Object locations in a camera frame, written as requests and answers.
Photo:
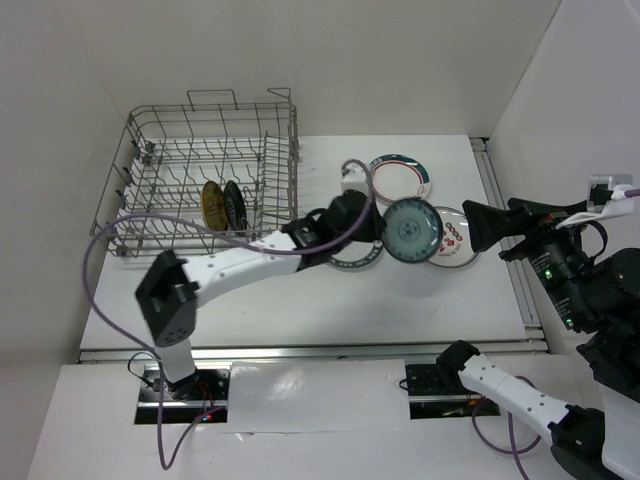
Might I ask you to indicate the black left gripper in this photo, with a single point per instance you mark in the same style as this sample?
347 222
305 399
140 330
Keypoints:
376 225

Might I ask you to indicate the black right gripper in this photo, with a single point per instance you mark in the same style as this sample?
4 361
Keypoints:
484 223

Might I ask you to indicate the blue white patterned plate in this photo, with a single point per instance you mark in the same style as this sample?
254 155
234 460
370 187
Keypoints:
413 231

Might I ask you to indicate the black round plate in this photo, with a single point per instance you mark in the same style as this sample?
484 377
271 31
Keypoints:
235 208

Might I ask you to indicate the yellow patterned plate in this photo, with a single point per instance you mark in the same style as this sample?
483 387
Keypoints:
213 208

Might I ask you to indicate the white plate teal lettered rim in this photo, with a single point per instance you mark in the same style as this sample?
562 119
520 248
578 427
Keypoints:
357 256

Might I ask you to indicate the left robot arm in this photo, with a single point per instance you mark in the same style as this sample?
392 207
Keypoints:
174 288

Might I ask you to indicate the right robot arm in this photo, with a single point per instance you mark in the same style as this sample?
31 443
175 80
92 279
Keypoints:
587 410

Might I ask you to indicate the white plate red characters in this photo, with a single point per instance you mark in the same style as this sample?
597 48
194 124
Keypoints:
455 249

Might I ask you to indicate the white plate teal red rim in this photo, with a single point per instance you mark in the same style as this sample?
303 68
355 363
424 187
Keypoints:
396 176

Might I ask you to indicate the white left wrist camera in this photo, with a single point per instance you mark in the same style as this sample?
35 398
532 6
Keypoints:
354 179

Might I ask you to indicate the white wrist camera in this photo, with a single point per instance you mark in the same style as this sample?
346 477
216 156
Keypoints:
610 196
354 179

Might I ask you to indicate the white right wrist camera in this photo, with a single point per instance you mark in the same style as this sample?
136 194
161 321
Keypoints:
610 196

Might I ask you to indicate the grey wire dish rack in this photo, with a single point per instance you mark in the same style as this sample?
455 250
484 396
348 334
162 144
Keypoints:
151 198

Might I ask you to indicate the silver aluminium front rail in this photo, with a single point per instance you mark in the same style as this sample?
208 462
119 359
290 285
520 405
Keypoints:
398 350

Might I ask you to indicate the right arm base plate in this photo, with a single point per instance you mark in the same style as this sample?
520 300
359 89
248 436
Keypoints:
433 395

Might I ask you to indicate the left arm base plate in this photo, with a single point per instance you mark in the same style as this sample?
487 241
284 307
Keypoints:
205 394

